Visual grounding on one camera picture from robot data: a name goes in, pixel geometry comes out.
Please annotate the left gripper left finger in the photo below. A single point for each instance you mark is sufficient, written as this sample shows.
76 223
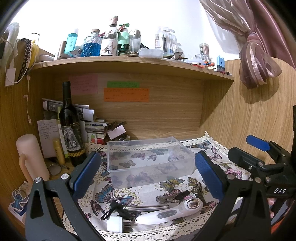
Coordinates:
43 221

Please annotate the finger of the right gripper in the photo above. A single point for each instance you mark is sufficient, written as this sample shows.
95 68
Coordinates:
258 143

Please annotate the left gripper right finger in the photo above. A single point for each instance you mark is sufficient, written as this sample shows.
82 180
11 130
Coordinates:
242 212

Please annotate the white handheld massager device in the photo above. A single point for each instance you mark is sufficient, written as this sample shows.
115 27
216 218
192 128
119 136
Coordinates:
186 208

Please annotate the white travel power adapter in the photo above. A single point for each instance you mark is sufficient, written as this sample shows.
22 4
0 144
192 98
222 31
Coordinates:
117 224

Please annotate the silver keys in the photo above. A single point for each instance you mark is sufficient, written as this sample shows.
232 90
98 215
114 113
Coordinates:
173 198

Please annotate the blue cartoon sticker card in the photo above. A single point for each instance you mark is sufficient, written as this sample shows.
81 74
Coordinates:
19 201

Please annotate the eyeglasses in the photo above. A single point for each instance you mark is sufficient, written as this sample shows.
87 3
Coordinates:
54 168

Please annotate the butterfly print lace cloth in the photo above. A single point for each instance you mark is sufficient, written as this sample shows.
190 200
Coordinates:
99 195

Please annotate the yellow tube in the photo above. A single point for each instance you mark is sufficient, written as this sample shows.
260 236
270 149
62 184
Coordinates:
59 151

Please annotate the dark elephant label wine bottle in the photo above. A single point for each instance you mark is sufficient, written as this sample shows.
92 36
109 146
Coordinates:
70 126

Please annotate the white handwritten note pad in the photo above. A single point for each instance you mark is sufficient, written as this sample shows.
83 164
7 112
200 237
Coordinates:
48 130

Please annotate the silver metal tube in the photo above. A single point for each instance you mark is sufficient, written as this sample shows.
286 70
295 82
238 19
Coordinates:
145 208

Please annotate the clear plastic storage box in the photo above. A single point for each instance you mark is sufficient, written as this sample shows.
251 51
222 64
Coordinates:
144 162

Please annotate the pink tied curtain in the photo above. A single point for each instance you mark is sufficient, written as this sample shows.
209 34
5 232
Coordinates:
261 35

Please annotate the clear rectangular lidded container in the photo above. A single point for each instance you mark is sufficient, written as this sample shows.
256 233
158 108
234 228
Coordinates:
150 53

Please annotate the pink paper note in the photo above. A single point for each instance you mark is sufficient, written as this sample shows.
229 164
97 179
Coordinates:
84 84

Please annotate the orange paper note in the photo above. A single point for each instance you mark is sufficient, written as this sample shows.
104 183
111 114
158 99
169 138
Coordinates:
126 95

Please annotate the wooden shelf board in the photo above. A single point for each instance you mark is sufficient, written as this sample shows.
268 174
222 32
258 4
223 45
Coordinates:
134 65

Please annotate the green paper note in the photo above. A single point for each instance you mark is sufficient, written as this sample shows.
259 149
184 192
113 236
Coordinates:
123 84

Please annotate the blue patterned glass bottle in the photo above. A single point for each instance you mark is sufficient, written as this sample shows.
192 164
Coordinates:
92 44

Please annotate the white illustrated label bottle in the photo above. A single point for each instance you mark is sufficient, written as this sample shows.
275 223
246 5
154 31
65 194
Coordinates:
110 39

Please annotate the teal plastic bottle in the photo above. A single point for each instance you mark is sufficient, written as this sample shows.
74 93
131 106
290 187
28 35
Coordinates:
70 43

